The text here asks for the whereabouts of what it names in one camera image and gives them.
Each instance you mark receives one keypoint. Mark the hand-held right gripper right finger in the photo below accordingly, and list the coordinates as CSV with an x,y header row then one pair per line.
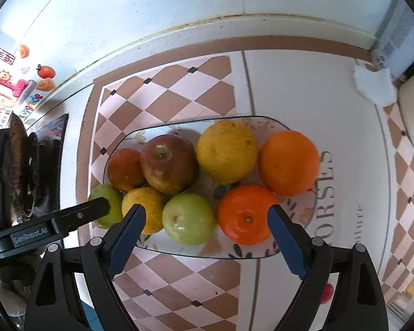
x,y
288,241

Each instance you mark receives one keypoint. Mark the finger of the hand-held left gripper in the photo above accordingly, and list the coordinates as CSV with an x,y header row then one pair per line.
x,y
89,210

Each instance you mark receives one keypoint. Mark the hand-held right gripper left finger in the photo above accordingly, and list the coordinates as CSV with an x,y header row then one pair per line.
x,y
127,238

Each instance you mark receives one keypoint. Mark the green apple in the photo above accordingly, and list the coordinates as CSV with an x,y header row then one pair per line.
x,y
189,218
108,196

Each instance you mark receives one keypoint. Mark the small yellow lemon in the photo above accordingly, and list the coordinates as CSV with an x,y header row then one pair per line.
x,y
148,203

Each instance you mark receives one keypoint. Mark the orange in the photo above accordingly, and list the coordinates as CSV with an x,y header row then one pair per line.
x,y
289,162
247,213

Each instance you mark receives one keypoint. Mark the small red-brown tomato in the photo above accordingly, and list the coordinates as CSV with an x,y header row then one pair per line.
x,y
125,169

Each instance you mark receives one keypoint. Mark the dark red apple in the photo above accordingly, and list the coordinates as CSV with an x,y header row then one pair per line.
x,y
169,163

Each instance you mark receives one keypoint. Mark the oval patterned ceramic plate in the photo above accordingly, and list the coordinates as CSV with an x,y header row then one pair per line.
x,y
207,184

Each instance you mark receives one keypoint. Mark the large yellow lemon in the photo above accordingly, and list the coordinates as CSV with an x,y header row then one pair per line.
x,y
227,151

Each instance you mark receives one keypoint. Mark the black gas stove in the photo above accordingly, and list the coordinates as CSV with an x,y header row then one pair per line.
x,y
46,165

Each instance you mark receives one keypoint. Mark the red cherry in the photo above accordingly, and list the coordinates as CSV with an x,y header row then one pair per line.
x,y
326,293

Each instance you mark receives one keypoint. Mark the black frying pan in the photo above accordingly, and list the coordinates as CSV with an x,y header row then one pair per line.
x,y
17,151

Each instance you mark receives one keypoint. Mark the checkered table mat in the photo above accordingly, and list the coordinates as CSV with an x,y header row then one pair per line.
x,y
193,86

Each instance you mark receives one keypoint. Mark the white crumpled tissue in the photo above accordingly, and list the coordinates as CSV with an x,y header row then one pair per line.
x,y
374,84

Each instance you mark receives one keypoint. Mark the grey spray can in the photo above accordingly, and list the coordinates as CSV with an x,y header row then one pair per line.
x,y
396,38

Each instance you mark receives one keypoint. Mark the colourful wall stickers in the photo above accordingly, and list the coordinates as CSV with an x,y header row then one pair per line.
x,y
24,89

